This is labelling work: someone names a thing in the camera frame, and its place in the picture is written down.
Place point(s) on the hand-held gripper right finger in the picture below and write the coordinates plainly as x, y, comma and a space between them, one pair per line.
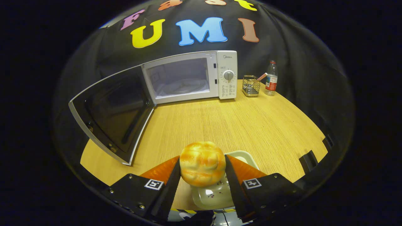
234, 188

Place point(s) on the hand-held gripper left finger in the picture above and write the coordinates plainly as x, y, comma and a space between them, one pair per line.
171, 188

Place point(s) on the golden bread bun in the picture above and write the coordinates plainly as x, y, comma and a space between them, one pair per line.
202, 163

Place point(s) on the white microwave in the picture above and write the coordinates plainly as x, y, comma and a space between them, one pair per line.
227, 91

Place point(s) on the glass microwave turntable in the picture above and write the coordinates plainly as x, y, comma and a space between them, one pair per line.
182, 88

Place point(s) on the cream square plate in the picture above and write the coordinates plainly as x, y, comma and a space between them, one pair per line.
210, 196

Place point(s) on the black table clamp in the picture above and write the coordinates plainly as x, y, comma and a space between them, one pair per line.
328, 143
309, 161

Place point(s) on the clear plastic water bottle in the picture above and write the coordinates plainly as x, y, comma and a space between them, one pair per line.
271, 80

